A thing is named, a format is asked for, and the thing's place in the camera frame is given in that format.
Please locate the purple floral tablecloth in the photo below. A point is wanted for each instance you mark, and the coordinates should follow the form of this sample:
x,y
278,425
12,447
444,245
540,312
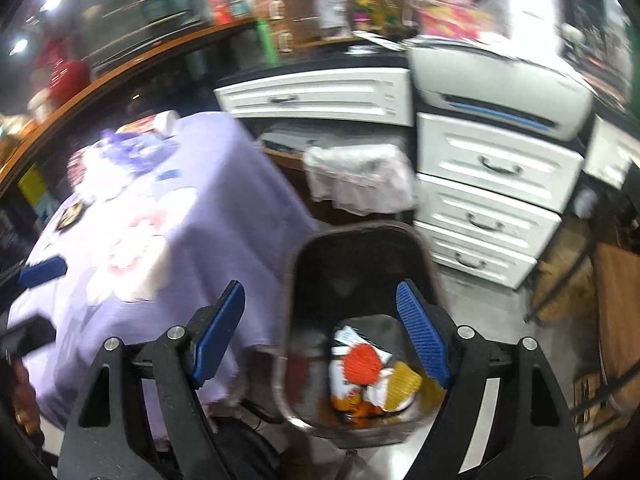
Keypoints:
x,y
225,210

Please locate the dark plastic trash bin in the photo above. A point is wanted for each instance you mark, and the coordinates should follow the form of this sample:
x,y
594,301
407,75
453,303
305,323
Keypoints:
x,y
350,270

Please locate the small white drawer unit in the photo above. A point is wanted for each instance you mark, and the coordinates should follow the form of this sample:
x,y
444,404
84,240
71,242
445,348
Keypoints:
x,y
607,145

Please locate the dark yellow wrapper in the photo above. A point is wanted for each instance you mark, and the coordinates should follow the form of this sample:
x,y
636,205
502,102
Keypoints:
x,y
72,215

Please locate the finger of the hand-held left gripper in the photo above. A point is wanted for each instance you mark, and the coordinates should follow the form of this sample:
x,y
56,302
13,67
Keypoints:
x,y
27,334
44,270

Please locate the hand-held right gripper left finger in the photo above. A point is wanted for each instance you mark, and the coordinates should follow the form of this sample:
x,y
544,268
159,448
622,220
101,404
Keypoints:
x,y
220,330

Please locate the yellow foam net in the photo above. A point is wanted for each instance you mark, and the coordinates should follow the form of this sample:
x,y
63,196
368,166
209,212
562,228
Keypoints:
x,y
402,385

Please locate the green bottle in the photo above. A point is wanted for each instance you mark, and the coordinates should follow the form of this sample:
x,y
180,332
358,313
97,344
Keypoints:
x,y
269,42

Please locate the white plastic bottle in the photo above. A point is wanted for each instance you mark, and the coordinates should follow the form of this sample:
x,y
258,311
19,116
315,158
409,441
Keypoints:
x,y
340,385

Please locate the red foam net fruit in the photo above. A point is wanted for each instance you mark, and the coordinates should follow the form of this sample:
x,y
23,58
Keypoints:
x,y
362,365

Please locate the white plastic bag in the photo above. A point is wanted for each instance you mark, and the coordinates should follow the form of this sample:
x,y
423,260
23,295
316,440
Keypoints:
x,y
100,175

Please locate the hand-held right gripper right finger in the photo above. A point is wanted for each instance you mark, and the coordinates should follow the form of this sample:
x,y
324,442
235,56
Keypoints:
x,y
422,335

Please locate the purple plastic bag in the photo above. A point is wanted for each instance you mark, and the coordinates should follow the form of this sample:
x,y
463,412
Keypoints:
x,y
135,150

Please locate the red label bottle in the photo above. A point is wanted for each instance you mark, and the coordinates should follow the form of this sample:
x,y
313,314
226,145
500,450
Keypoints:
x,y
162,121

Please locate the wooden counter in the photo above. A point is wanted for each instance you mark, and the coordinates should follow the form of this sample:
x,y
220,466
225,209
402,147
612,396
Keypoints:
x,y
125,75

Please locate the red vase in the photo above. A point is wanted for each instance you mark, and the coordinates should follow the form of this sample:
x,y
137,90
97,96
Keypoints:
x,y
65,70

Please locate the clear bag of snacks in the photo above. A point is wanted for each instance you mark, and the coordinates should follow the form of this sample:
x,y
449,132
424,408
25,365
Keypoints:
x,y
450,20

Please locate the person's left hand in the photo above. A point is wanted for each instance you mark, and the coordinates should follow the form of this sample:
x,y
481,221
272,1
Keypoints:
x,y
22,395

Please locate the patterned paper cup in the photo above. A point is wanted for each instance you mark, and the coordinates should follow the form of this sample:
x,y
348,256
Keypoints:
x,y
77,160

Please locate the white printer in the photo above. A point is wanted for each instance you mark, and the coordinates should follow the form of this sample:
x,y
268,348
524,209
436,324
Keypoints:
x,y
500,80

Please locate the bin with clear liner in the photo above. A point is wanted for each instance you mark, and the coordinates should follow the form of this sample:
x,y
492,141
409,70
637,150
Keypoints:
x,y
360,175

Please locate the white drawer stack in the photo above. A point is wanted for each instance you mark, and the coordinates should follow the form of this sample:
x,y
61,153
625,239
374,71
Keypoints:
x,y
500,160

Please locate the teal tin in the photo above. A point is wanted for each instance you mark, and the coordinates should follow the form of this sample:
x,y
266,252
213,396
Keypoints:
x,y
240,7

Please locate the red tin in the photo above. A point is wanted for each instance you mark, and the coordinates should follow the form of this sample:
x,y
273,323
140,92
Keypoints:
x,y
220,10

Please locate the glass display case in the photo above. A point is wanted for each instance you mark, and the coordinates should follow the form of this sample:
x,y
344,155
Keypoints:
x,y
150,10

